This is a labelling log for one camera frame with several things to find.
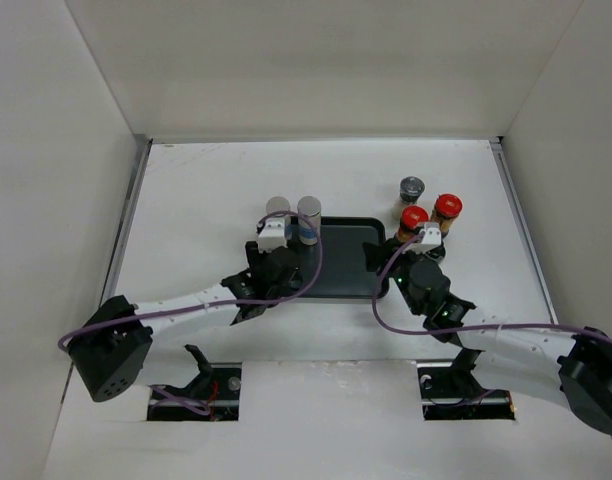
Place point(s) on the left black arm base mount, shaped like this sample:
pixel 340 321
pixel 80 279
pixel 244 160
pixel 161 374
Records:
pixel 212 395

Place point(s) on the red lid sauce jar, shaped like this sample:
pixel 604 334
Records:
pixel 446 210

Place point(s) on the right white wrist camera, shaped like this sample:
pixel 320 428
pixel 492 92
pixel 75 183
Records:
pixel 428 238

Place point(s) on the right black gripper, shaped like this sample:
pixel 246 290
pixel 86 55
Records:
pixel 376 254

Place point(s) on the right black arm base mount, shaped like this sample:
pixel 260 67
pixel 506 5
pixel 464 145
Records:
pixel 449 392

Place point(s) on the grey lid seasoning jar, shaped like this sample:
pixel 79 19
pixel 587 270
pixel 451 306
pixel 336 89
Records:
pixel 410 190

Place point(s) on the black cap white bottle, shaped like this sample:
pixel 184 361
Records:
pixel 437 254

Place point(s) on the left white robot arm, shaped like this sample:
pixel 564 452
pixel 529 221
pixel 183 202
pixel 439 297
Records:
pixel 123 344

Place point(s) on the red lid chili jar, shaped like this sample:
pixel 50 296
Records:
pixel 411 222

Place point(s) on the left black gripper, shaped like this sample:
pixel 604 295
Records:
pixel 255 256

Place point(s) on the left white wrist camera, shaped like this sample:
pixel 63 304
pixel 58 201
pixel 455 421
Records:
pixel 271 234

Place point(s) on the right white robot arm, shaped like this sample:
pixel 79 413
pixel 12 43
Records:
pixel 564 365

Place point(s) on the blue label sago bottle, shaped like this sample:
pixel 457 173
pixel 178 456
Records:
pixel 279 203
pixel 309 220

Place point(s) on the black rectangular tray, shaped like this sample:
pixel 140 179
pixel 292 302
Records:
pixel 343 273

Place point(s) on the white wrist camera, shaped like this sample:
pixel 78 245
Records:
pixel 428 238
pixel 271 234

